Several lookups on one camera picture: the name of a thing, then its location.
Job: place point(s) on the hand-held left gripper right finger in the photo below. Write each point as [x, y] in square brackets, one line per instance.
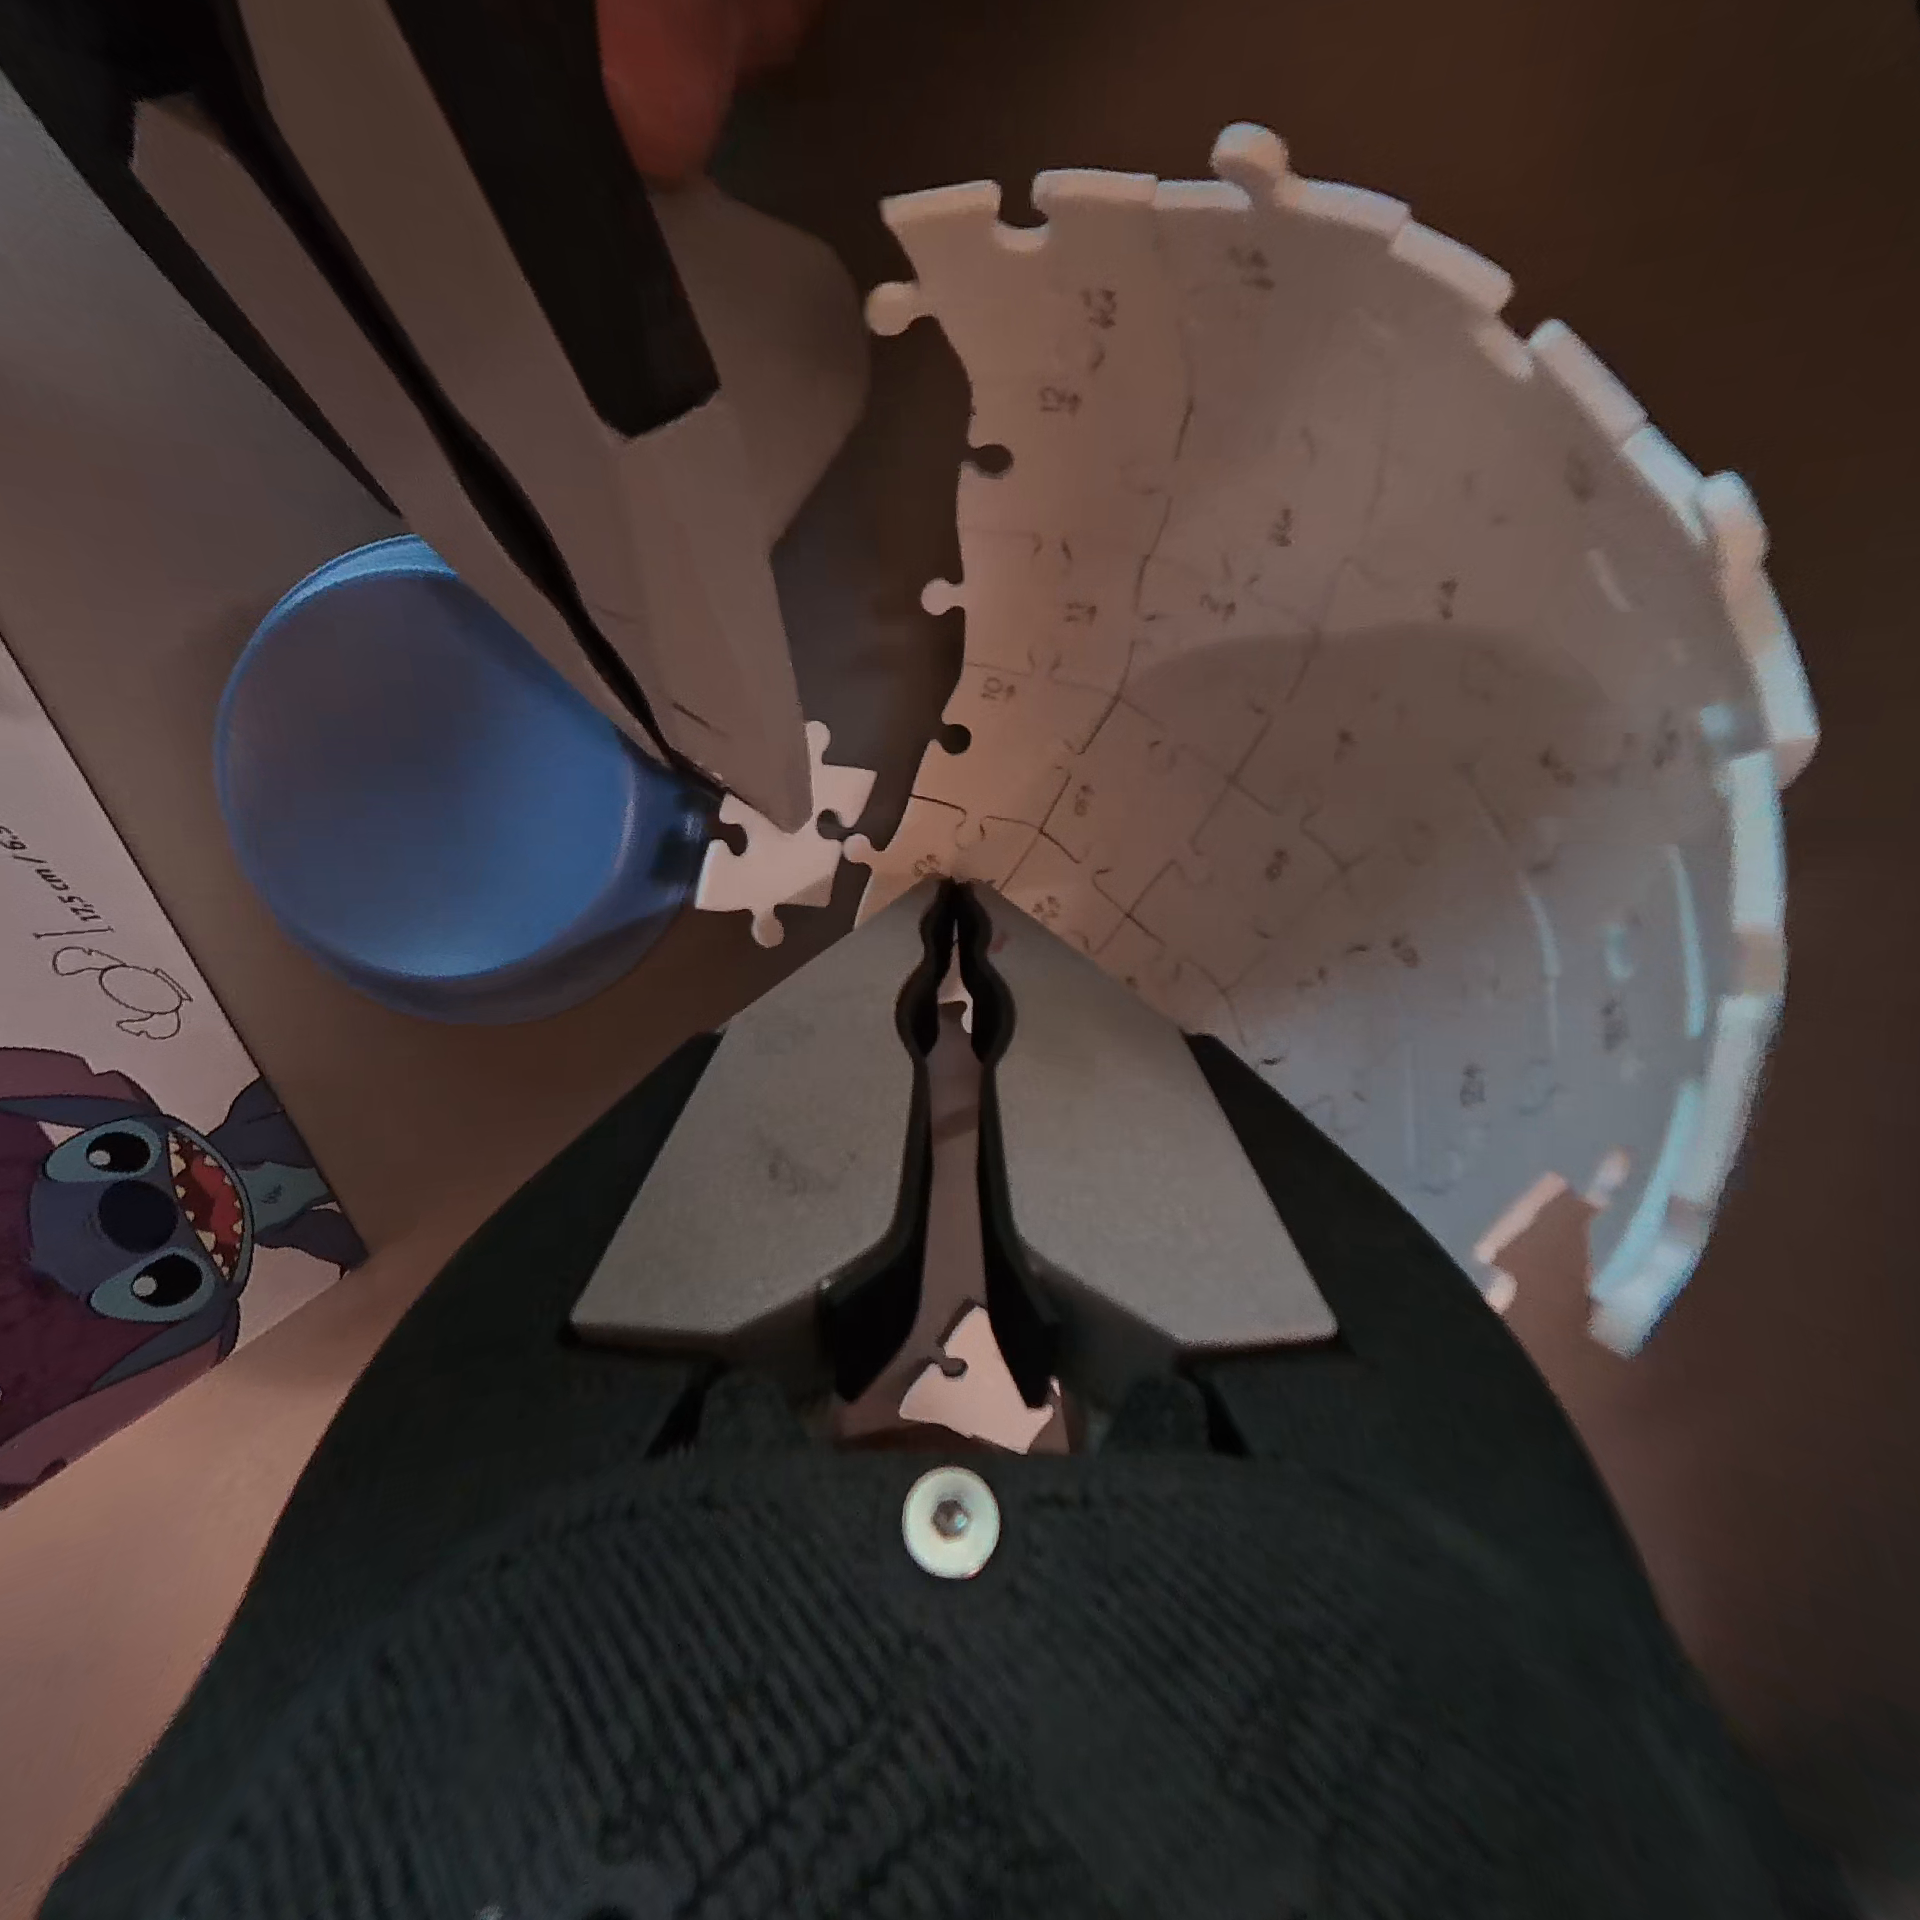
[1154, 1201]

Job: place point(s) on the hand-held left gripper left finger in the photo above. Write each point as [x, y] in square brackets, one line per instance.
[750, 1184]

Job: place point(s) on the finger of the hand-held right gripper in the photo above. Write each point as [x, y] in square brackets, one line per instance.
[301, 330]
[661, 570]

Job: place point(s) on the partly built white puzzle ball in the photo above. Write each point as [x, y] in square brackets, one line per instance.
[1349, 749]

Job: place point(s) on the printed cardboard puzzle box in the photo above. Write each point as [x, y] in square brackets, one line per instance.
[120, 1050]

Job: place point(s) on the person's right hand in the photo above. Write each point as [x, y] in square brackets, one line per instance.
[690, 75]

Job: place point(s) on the blue round plastic dish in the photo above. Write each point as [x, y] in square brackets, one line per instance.
[421, 780]

